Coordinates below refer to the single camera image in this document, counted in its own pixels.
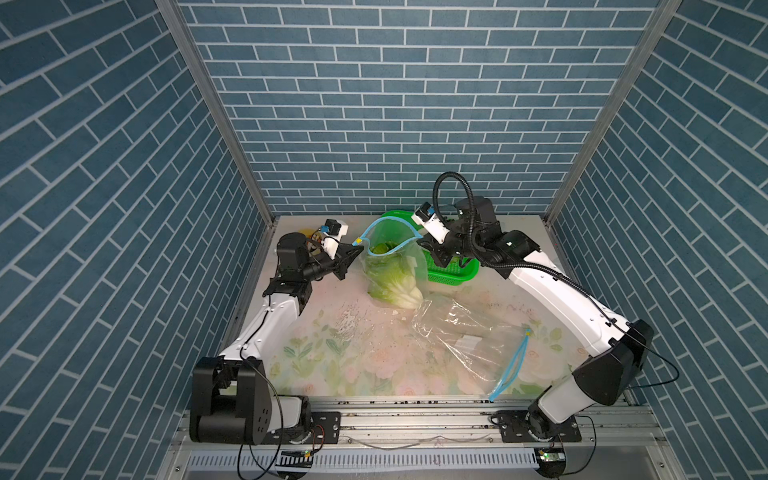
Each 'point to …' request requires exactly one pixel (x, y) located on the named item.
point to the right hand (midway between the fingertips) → (425, 239)
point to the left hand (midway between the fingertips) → (368, 249)
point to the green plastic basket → (453, 272)
